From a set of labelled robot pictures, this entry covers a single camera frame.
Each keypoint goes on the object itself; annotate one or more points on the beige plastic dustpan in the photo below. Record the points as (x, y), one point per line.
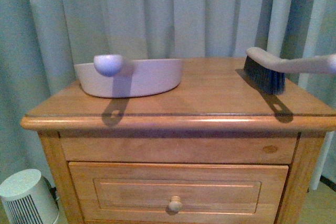
(113, 76)

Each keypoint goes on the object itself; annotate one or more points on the beige hand brush black bristles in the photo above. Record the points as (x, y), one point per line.
(268, 71)

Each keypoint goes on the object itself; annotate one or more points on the wooden nightstand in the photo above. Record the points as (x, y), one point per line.
(216, 116)

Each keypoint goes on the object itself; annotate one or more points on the round wooden drawer knob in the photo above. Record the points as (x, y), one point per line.
(175, 204)

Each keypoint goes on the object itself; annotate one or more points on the wooden nightstand drawer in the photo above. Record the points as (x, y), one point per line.
(209, 193)

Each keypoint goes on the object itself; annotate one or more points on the light grey curtain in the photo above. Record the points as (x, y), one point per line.
(42, 40)

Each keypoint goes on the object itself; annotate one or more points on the white cylindrical air purifier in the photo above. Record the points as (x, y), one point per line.
(26, 198)

